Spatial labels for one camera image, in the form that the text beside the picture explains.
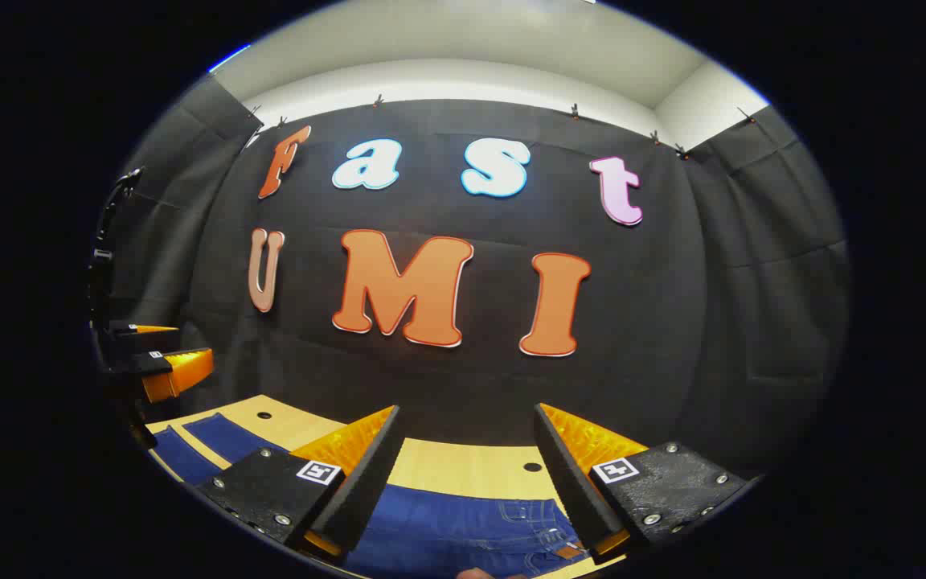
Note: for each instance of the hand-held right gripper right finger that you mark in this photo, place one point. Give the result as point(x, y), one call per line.
point(571, 482)

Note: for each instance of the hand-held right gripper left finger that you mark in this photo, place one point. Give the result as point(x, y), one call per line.
point(366, 482)

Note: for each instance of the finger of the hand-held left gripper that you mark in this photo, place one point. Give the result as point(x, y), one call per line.
point(182, 370)
point(129, 338)

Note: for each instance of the blue denim jeans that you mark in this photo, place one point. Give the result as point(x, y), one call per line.
point(447, 531)

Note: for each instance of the black backdrop cloth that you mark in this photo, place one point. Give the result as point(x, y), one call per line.
point(672, 322)

